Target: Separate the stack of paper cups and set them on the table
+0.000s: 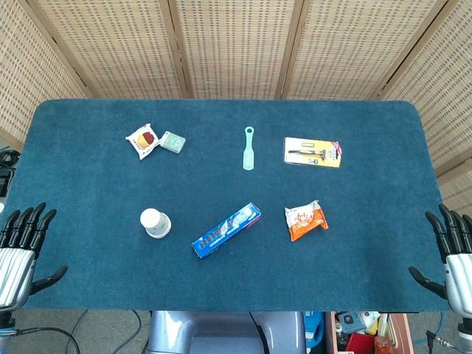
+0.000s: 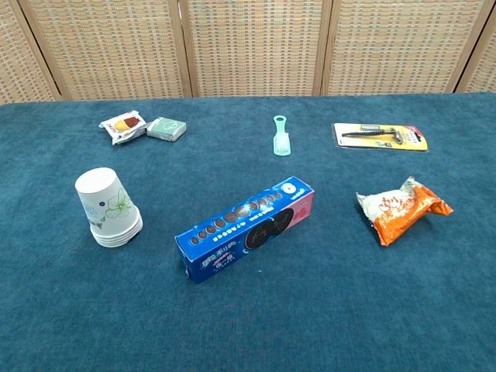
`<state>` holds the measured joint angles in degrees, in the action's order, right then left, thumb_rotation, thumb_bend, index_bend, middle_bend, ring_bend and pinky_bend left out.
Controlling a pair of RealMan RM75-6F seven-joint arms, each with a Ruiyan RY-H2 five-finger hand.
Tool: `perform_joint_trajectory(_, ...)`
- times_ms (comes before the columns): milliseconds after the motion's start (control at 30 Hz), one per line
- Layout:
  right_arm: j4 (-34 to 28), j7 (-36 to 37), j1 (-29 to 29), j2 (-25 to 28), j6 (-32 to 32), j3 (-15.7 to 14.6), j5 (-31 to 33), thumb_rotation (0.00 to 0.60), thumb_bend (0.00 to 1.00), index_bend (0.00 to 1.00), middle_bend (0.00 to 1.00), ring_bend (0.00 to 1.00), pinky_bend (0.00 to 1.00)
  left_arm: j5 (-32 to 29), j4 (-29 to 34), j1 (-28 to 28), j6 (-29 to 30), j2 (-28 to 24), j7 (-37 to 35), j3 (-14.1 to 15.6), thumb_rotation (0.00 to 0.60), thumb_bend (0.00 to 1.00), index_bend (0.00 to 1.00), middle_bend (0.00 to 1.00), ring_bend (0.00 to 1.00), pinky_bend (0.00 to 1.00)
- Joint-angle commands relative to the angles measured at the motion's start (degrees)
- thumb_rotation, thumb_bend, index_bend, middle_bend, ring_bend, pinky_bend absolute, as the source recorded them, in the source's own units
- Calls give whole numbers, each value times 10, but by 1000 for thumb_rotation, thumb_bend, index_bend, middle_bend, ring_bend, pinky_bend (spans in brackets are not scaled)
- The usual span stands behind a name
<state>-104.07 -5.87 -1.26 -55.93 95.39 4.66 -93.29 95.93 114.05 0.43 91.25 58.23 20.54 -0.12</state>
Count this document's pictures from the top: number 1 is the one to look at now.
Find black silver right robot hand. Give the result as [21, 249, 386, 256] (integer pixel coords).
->
[408, 203, 472, 322]

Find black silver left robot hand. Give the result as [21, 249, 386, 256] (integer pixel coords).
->
[0, 201, 69, 314]

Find white floral paper cup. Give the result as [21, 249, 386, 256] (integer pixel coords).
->
[139, 207, 171, 237]

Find black equipment on floor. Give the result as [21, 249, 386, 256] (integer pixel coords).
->
[0, 145, 20, 197]

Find red flat item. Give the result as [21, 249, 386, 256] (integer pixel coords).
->
[345, 333, 375, 354]

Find pink storage box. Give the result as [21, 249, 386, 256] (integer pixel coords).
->
[324, 311, 412, 354]

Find blue plastic package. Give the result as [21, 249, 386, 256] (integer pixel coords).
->
[303, 311, 326, 348]

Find orange white snack packet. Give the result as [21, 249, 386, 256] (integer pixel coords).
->
[284, 200, 330, 243]

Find white red yellow snack packet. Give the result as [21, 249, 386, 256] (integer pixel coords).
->
[125, 123, 160, 161]

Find woven rattan screen panel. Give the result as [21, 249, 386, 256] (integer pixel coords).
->
[27, 0, 191, 100]
[0, 0, 88, 148]
[282, 0, 457, 100]
[168, 0, 304, 100]
[381, 0, 472, 218]

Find razor in yellow blister pack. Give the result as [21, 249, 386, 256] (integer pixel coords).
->
[282, 136, 344, 169]

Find small pale green box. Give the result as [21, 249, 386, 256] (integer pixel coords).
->
[159, 130, 187, 153]

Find blue toothpaste box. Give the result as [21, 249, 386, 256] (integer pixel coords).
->
[191, 201, 263, 260]

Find grey-blue robot torso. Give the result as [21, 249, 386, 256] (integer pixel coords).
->
[147, 310, 307, 354]

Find blue carpet table mat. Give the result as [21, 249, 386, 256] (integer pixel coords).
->
[7, 98, 454, 314]

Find mint green plastic scraper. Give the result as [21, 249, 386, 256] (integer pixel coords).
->
[242, 126, 256, 171]

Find blue floor cable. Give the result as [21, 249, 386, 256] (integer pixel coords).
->
[412, 311, 444, 346]
[65, 309, 143, 354]

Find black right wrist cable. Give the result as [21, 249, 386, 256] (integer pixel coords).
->
[426, 330, 472, 350]

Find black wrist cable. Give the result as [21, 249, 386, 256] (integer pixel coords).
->
[426, 330, 472, 350]
[13, 327, 81, 354]

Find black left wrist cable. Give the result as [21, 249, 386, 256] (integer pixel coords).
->
[13, 327, 81, 354]

